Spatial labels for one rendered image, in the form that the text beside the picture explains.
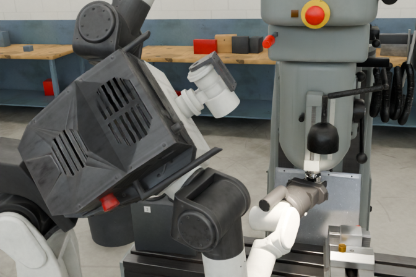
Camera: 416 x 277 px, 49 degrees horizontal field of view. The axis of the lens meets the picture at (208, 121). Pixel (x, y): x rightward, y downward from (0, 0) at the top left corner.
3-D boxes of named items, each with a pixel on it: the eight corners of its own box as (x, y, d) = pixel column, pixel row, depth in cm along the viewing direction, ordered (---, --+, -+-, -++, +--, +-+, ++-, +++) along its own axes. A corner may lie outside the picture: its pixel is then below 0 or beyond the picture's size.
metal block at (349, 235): (361, 253, 136) (362, 235, 134) (340, 251, 137) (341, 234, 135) (359, 243, 141) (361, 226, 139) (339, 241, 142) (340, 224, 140)
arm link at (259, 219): (307, 221, 122) (288, 242, 114) (273, 219, 129) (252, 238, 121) (298, 182, 120) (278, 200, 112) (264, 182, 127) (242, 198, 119)
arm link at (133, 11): (101, -23, 95) (72, 36, 95) (137, -7, 92) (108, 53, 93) (123, -3, 106) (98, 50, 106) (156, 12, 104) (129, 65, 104)
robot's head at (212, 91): (207, 127, 96) (242, 104, 95) (179, 89, 93) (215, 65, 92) (205, 117, 102) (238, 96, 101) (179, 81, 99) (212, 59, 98)
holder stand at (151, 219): (196, 256, 151) (194, 203, 145) (134, 250, 156) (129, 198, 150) (205, 236, 163) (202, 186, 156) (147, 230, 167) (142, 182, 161)
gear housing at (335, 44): (369, 63, 108) (372, 21, 104) (266, 62, 114) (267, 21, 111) (363, 40, 138) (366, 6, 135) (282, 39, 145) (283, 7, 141)
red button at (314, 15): (324, 26, 94) (324, 6, 92) (304, 26, 95) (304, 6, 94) (324, 23, 97) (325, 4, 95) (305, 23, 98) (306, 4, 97)
